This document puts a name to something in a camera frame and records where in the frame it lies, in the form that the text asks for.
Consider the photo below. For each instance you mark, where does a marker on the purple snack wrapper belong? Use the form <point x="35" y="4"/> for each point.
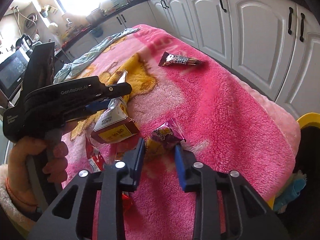
<point x="163" y="139"/>

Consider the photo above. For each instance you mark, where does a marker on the turquoise knitted cloth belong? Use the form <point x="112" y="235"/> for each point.
<point x="290" y="191"/>

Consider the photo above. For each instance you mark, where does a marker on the pink cartoon fleece blanket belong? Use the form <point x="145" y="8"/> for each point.
<point x="226" y="124"/>

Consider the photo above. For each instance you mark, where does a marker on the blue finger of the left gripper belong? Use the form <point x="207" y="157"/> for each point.
<point x="94" y="107"/>

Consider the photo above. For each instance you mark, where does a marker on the black electric kettle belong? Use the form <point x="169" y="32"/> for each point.
<point x="24" y="42"/>

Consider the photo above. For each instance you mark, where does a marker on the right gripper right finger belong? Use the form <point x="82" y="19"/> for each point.
<point x="184" y="161"/>

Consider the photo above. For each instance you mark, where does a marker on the white lower kitchen cabinets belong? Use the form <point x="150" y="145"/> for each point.
<point x="273" y="44"/>

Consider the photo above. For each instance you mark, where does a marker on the red white carton box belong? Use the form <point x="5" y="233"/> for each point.
<point x="115" y="124"/>

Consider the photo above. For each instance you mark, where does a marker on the red snack wrapper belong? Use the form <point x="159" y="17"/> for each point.
<point x="97" y="162"/>

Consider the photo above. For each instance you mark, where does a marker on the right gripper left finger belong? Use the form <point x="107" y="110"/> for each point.
<point x="130" y="174"/>

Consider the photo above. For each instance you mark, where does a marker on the microwave oven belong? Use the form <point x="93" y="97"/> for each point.
<point x="12" y="71"/>

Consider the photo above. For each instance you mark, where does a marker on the left hand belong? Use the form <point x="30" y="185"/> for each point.
<point x="36" y="169"/>

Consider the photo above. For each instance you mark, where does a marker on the brown energy bar wrapper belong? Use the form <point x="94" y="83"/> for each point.
<point x="168" y="59"/>

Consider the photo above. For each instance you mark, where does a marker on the light green cloth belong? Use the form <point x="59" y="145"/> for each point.
<point x="73" y="69"/>

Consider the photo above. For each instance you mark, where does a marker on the yellow black trash bin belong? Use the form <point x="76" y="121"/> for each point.
<point x="307" y="120"/>

